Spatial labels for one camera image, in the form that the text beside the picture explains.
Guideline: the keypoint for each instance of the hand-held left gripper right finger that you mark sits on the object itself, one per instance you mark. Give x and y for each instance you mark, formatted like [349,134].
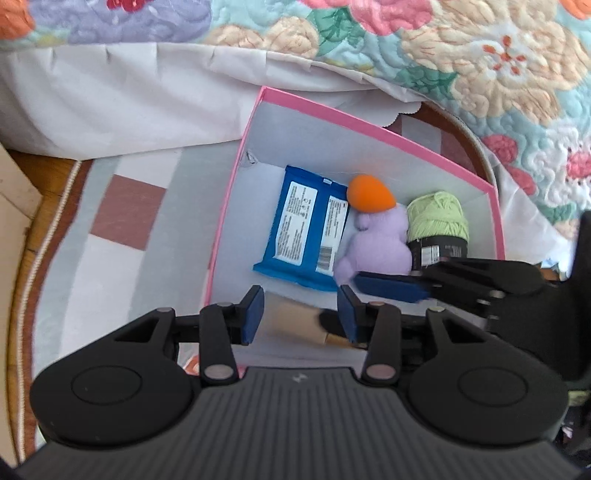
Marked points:
[347,314]

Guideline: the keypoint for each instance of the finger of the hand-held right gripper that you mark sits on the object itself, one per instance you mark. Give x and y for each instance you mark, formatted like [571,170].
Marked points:
[392,285]
[330,321]

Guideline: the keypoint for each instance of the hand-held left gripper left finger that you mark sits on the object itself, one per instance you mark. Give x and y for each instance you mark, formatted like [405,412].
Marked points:
[253,314]

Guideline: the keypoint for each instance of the beige foundation bottle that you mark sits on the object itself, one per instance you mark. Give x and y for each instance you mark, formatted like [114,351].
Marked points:
[291,318]

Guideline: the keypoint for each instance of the purple plush toy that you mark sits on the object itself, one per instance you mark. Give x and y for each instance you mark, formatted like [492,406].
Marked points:
[378,244]

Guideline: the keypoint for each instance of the orange makeup sponge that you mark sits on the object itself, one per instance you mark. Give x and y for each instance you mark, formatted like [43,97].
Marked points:
[369,194]

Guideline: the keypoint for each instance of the blue wet wipes packet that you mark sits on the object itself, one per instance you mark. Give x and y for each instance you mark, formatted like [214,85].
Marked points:
[295,221]

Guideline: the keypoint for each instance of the pink cardboard box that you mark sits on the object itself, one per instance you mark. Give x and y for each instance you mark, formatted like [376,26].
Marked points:
[323,138]

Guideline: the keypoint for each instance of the green yarn ball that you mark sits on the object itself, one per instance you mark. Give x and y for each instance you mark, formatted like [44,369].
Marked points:
[436,217]

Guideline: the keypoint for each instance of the checked grey red rug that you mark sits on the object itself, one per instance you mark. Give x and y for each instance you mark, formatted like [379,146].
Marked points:
[129,207]

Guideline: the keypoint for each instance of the floral quilt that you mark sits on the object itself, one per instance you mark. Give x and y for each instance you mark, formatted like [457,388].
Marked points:
[461,69]

